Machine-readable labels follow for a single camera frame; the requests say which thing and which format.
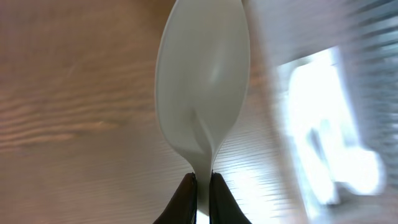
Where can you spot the white plastic spoon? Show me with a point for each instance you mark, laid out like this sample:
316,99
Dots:
201,80

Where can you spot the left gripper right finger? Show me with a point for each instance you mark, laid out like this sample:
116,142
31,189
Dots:
223,207

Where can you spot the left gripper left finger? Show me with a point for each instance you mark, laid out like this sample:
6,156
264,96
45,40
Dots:
182,207

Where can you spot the clear plastic basket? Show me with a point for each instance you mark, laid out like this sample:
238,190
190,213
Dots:
331,76

